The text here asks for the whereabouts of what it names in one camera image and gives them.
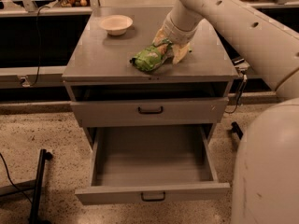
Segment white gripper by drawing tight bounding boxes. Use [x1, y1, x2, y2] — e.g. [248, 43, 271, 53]
[152, 13, 198, 64]

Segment green rice chip bag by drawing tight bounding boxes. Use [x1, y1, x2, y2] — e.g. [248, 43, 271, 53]
[130, 38, 173, 73]

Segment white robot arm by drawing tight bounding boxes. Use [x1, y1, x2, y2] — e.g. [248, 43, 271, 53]
[154, 0, 299, 224]

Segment grey drawer cabinet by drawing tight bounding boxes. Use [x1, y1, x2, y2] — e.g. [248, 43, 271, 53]
[63, 7, 237, 143]

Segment open grey lower drawer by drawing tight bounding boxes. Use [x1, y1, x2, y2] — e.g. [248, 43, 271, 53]
[76, 125, 230, 205]

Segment white paper bowl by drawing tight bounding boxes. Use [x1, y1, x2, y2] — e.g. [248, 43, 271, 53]
[99, 15, 133, 36]

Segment small black connector box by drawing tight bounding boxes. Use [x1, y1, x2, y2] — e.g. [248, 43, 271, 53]
[232, 56, 245, 66]

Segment black metal leg right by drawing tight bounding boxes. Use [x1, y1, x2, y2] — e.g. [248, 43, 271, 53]
[231, 121, 243, 139]

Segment black metal stand left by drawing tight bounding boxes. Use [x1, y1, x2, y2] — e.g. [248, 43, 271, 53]
[0, 149, 52, 224]

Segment black upper drawer handle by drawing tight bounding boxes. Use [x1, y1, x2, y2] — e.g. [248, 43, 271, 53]
[137, 106, 164, 115]

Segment black drawer handle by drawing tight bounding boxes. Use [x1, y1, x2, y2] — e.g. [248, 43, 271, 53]
[137, 106, 164, 115]
[140, 191, 166, 203]

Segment black cable right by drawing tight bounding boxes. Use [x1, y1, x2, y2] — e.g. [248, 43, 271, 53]
[224, 73, 249, 115]

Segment black hanging cable left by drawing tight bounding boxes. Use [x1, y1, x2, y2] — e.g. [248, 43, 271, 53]
[30, 5, 51, 88]

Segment black lower drawer handle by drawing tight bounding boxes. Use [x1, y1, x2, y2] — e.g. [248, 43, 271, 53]
[140, 191, 166, 203]

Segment black floor cable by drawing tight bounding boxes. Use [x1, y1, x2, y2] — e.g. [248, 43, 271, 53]
[0, 152, 34, 204]

